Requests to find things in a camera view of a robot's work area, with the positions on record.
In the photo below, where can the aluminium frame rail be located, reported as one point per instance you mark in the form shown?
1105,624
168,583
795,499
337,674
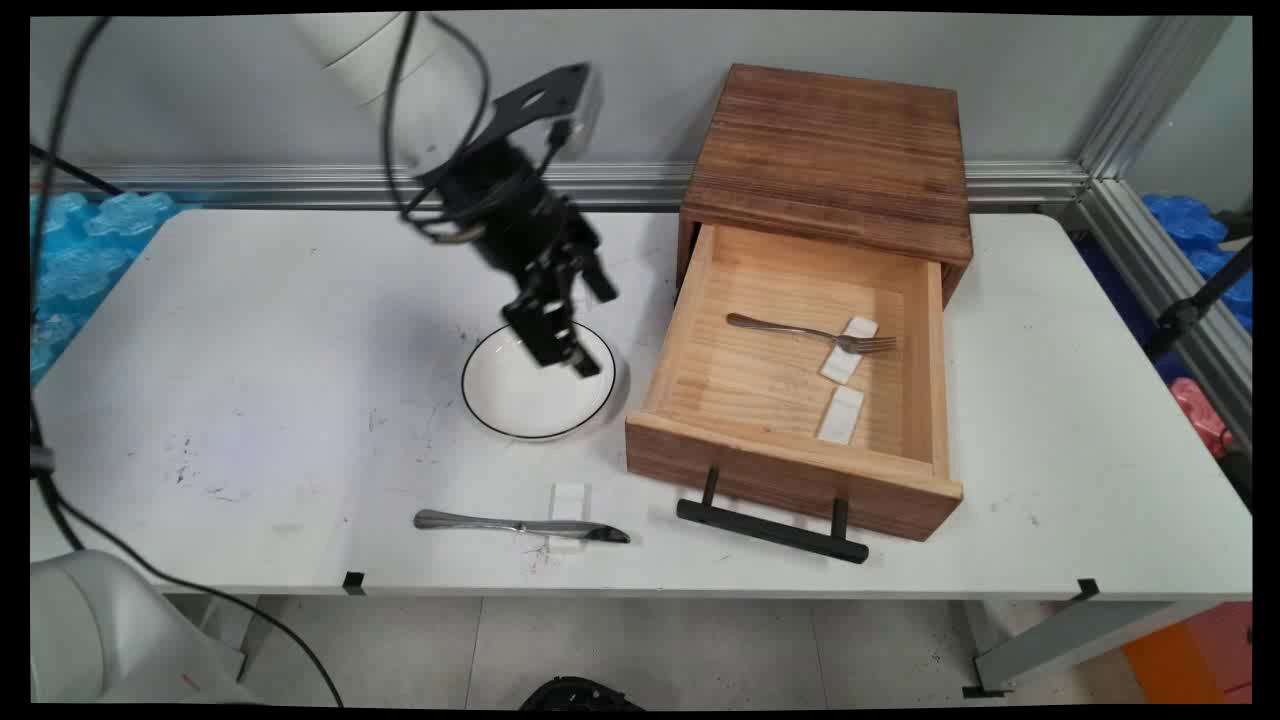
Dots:
1150,260
300,185

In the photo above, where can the red crumpled object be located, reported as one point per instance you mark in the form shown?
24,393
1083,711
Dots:
1200,410

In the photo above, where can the grey table leg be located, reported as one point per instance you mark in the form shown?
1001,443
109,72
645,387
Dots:
1060,640
235,640

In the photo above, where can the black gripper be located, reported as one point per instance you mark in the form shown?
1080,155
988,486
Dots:
510,215

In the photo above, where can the silver fork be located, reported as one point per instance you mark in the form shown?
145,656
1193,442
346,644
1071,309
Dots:
780,327

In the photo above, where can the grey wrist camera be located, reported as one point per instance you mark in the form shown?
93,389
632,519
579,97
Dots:
590,110

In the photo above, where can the black tape marker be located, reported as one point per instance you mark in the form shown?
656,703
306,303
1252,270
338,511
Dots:
353,583
1088,589

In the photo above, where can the white bowl black rim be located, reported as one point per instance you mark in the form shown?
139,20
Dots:
520,400

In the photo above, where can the black machine on floor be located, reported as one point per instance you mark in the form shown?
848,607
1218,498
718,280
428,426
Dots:
580,695

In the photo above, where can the blue bubble wrap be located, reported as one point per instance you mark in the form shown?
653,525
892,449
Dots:
80,260
1190,220

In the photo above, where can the light wooden drawer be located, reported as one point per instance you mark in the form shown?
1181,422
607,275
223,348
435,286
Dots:
760,385

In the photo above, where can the dark wooden cabinet shell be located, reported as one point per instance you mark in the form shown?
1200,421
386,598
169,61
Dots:
830,140

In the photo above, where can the white foam pad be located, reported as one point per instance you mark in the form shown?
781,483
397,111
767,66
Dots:
840,415
840,368
570,497

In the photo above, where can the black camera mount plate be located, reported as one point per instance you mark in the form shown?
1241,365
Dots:
560,85

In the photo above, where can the orange box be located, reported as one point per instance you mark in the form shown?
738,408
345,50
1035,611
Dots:
1200,650

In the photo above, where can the black tripod stand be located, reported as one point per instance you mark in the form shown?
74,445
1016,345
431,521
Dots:
1185,312

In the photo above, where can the aluminium frame post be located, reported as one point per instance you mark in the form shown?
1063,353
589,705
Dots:
1150,100

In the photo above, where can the silver butter knife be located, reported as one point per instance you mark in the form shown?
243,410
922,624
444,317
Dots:
470,521

